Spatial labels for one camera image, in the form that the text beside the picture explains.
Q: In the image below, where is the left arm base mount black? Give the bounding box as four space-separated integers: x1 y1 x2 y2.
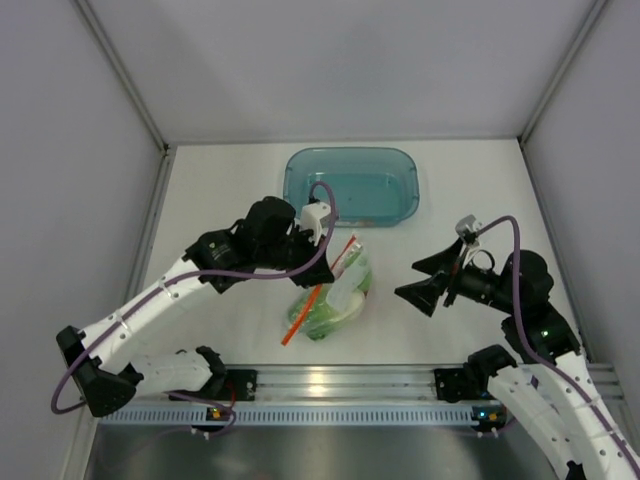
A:
169 368 258 402

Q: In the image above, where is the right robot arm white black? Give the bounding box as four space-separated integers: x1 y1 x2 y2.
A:
395 239 639 479

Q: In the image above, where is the clear zip bag orange seal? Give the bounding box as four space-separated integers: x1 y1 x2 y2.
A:
280 233 369 347

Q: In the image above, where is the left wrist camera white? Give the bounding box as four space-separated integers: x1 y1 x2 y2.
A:
299 201 332 246

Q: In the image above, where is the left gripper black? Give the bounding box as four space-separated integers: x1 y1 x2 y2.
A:
255 225 334 290

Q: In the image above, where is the aluminium rail frame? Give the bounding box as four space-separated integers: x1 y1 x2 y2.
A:
79 363 626 401

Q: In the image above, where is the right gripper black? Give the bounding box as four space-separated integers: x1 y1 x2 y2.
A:
395 236 519 316

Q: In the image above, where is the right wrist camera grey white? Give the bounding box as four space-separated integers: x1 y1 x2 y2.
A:
455 214 481 248

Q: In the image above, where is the teal plastic bin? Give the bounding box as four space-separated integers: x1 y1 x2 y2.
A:
283 146 420 228

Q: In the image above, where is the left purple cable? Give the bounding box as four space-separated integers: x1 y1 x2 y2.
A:
50 181 338 416

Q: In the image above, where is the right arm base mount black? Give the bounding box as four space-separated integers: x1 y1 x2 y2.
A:
434 367 493 403

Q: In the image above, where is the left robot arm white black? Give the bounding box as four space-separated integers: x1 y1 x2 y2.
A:
56 196 335 418

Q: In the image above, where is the pale green fake cabbage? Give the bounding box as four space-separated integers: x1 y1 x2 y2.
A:
298 285 366 341

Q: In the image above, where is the green fake vegetable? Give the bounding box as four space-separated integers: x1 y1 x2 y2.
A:
349 251 373 296

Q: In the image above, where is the white slotted cable duct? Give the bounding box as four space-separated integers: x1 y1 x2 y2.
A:
100 404 485 427

